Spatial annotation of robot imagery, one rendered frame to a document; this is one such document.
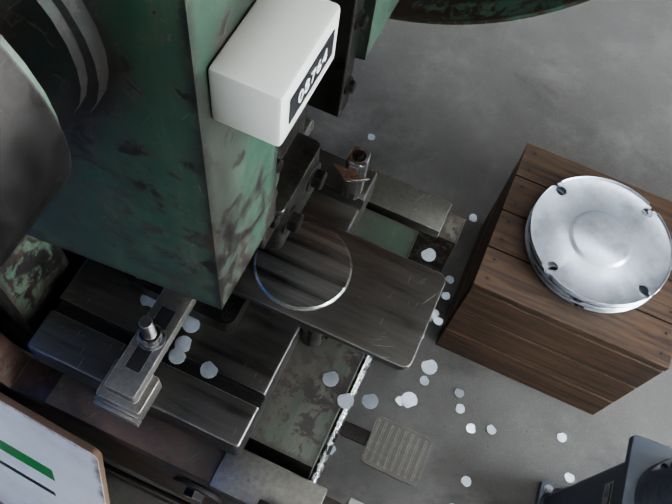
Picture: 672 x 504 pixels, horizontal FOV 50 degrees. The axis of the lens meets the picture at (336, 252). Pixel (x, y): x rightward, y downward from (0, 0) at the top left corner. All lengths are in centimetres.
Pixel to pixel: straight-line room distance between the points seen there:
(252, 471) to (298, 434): 8
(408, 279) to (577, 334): 63
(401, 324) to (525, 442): 89
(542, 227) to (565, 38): 103
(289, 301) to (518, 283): 68
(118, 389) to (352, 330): 28
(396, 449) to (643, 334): 53
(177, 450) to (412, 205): 50
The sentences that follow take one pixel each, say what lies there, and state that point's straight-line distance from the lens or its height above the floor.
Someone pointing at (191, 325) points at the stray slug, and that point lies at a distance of 96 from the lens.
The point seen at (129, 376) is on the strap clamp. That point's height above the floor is 75.
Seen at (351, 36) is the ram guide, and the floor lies 111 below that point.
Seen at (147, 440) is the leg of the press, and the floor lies 62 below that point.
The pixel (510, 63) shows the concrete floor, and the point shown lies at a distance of 228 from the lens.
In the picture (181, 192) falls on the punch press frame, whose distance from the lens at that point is 44.
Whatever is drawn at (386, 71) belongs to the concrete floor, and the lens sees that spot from 216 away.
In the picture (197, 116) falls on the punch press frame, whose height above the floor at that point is 131.
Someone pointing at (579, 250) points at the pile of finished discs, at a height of 39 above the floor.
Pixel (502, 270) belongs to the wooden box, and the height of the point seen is 35.
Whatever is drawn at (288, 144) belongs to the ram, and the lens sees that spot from 76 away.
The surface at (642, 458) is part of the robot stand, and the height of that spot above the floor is 45.
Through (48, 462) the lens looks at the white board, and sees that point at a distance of 122.
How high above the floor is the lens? 160
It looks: 62 degrees down
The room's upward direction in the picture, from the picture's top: 12 degrees clockwise
